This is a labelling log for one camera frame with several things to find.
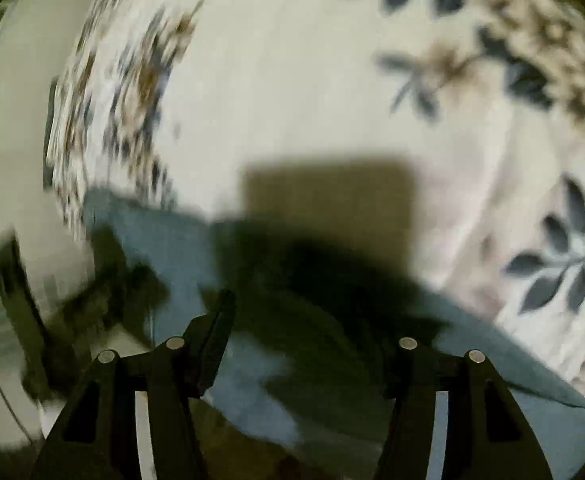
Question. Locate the blue jeans pants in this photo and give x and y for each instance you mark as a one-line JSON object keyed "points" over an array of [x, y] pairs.
{"points": [[172, 245]]}

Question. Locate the bed with floral cover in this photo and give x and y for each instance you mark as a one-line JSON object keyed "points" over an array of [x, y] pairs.
{"points": [[292, 85]]}

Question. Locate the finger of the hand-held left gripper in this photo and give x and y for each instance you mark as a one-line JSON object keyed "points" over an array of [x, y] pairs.
{"points": [[122, 295]]}

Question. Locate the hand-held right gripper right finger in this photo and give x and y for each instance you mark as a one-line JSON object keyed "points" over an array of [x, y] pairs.
{"points": [[412, 377]]}

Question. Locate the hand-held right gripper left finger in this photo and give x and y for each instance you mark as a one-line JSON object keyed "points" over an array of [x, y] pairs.
{"points": [[211, 342]]}

